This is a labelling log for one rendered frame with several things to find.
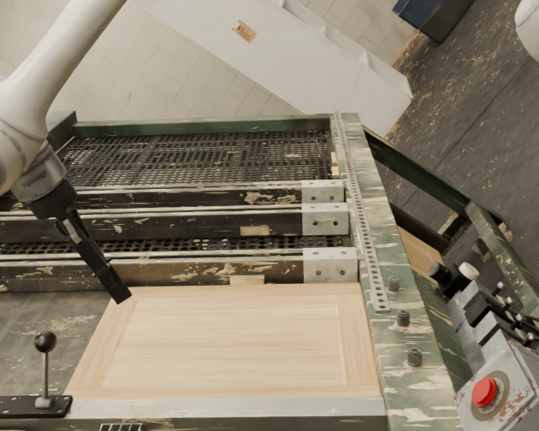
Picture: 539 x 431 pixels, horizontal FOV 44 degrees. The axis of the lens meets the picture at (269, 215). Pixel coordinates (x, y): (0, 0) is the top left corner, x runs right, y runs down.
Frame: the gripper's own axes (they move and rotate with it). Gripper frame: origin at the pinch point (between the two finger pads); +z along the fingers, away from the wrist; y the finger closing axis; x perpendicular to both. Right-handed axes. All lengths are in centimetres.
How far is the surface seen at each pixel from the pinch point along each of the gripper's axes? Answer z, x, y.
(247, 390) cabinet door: 27.0, 9.1, 10.1
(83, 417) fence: 13.6, -15.7, 8.6
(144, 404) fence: 17.7, -6.6, 9.2
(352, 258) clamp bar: 35, 45, -19
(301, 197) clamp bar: 38, 52, -67
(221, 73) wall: 105, 149, -542
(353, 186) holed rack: 43, 67, -64
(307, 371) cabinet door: 32.1, 20.1, 8.9
